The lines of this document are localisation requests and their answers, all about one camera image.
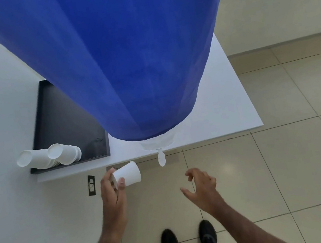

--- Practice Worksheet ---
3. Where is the person's left hand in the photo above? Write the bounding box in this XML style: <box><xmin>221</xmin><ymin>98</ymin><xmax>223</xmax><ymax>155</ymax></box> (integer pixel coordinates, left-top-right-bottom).
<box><xmin>97</xmin><ymin>166</ymin><xmax>132</xmax><ymax>233</ymax></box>

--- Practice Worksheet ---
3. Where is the person's right hand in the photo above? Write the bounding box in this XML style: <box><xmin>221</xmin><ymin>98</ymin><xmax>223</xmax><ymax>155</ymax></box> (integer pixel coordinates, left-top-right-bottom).
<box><xmin>178</xmin><ymin>165</ymin><xmax>224</xmax><ymax>219</ymax></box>

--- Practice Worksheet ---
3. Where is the white paper cup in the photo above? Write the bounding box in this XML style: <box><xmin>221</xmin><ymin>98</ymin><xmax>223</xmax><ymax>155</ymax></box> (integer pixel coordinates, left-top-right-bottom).
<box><xmin>109</xmin><ymin>160</ymin><xmax>143</xmax><ymax>189</ymax></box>

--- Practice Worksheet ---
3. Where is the person's right forearm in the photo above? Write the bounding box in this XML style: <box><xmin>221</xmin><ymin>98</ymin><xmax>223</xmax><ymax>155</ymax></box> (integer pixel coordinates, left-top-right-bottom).
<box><xmin>211</xmin><ymin>192</ymin><xmax>295</xmax><ymax>243</ymax></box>

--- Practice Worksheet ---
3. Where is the white dispenser tap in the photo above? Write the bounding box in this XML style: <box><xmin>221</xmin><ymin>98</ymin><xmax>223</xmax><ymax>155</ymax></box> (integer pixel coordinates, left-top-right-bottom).
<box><xmin>156</xmin><ymin>148</ymin><xmax>167</xmax><ymax>168</ymax></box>

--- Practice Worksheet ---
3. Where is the person's black right shoe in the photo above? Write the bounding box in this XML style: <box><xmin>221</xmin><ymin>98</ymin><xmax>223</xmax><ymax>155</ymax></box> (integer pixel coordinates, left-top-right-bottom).
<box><xmin>197</xmin><ymin>218</ymin><xmax>218</xmax><ymax>243</ymax></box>

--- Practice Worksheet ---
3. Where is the white water dispenser base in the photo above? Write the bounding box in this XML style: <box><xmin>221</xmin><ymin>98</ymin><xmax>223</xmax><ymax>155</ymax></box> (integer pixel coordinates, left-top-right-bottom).
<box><xmin>136</xmin><ymin>125</ymin><xmax>180</xmax><ymax>153</ymax></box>

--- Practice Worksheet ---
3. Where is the stack of white paper cups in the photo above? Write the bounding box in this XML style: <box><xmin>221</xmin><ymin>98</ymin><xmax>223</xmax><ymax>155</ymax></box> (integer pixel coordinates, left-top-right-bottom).
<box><xmin>46</xmin><ymin>140</ymin><xmax>83</xmax><ymax>167</ymax></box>
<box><xmin>15</xmin><ymin>145</ymin><xmax>61</xmax><ymax>173</ymax></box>

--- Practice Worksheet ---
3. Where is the black tray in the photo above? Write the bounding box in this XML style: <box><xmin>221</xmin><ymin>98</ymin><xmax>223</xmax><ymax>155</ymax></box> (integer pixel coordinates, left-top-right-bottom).
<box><xmin>19</xmin><ymin>72</ymin><xmax>113</xmax><ymax>175</ymax></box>

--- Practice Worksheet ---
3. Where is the blue cloth dispenser cover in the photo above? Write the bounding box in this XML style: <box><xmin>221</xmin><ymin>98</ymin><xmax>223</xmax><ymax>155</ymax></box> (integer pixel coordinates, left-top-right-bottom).
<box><xmin>0</xmin><ymin>0</ymin><xmax>247</xmax><ymax>160</ymax></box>

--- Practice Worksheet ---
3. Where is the black wall power outlet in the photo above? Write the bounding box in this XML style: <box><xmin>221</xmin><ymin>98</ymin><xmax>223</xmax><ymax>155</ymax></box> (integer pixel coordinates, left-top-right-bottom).
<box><xmin>86</xmin><ymin>175</ymin><xmax>98</xmax><ymax>197</ymax></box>

